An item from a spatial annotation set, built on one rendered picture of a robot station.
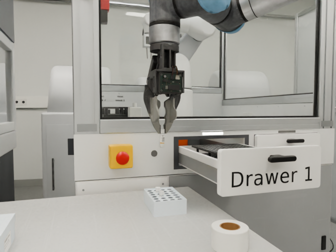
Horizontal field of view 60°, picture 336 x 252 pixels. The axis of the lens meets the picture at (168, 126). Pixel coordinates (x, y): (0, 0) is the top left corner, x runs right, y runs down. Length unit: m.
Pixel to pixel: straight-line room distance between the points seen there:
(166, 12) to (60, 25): 3.67
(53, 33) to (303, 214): 3.74
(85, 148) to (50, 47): 3.41
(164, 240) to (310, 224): 0.86
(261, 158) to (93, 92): 0.54
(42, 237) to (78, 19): 0.62
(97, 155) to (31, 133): 3.35
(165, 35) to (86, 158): 0.46
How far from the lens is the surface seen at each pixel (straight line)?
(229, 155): 0.69
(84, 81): 0.94
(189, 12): 0.69
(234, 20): 0.78
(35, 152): 4.29
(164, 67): 0.70
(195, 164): 0.87
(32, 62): 4.30
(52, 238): 0.67
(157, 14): 0.72
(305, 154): 0.82
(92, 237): 0.66
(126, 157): 0.89
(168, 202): 0.74
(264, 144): 1.14
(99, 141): 0.94
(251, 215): 1.19
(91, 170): 0.96
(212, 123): 1.04
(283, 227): 1.30
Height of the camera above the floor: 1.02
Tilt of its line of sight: 3 degrees down
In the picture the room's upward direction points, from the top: straight up
